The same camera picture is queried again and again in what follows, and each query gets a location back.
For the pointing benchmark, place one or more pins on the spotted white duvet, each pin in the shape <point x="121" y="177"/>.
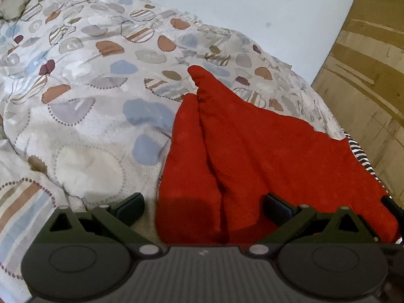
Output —
<point x="89" y="93"/>

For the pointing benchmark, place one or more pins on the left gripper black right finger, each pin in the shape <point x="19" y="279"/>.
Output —
<point x="304" y="224"/>

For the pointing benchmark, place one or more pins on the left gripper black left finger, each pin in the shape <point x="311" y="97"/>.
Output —
<point x="103" y="231"/>

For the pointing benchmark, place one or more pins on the red garment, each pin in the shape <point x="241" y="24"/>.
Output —
<point x="227" y="154"/>

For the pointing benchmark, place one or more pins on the black white striped bedsheet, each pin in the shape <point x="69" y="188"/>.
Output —
<point x="363" y="159"/>

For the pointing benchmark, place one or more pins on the plywood wardrobe panel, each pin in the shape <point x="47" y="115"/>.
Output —
<point x="361" y="81"/>

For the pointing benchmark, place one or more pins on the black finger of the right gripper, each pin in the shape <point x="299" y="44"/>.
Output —
<point x="393" y="208"/>

